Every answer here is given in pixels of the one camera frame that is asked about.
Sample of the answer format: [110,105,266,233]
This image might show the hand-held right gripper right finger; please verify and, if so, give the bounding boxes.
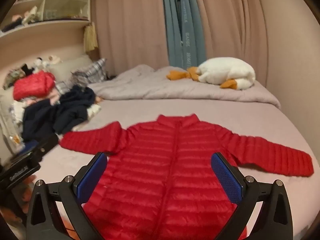
[211,152,293,240]

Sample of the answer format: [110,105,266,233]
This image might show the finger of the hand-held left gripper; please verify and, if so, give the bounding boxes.
[24,133,60,158]

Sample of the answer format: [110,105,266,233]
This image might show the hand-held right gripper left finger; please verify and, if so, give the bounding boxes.
[26,151,113,240]

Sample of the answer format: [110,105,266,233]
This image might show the red puffer jacket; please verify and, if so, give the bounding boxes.
[59,114,314,240]
[13,70,56,100]

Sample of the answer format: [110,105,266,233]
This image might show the black coat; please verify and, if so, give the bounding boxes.
[22,99,62,143]

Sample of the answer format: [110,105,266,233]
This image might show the clear plastic bag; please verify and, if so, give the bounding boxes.
[0,97,25,153]

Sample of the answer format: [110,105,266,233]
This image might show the pink cloth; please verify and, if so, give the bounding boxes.
[49,89,62,105]

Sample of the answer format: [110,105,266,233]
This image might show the navy hoodie pile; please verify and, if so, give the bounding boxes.
[54,85,97,135]

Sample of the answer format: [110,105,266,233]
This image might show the white cloth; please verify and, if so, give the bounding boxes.
[86,104,102,119]

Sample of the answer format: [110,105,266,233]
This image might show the folded red puffer jacket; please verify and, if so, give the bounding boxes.
[13,70,56,100]

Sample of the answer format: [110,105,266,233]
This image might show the plaid cloth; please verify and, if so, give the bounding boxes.
[55,79,75,93]

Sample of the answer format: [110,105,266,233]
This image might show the camouflage cloth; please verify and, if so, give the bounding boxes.
[2,67,25,90]

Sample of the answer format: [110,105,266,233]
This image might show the small plush toys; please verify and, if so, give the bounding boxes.
[32,55,62,68]

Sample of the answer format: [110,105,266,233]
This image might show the bed with pink sheet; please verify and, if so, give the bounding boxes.
[0,62,320,240]

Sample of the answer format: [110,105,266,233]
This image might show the plaid pillow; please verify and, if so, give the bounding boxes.
[71,58,108,84]

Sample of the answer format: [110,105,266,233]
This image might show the white goose plush toy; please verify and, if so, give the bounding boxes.
[167,57,256,90]

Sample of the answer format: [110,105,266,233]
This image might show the grey duvet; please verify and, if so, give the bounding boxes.
[89,64,281,109]

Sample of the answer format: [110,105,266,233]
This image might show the yellow hanging cloth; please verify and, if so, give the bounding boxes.
[84,22,98,53]

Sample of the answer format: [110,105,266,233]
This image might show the beige curtain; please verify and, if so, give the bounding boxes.
[95,0,320,130]

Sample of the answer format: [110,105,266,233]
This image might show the blue-grey curtain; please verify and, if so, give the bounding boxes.
[161,0,207,68]

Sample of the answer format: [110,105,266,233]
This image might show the white wall shelf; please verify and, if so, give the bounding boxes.
[0,0,92,39]

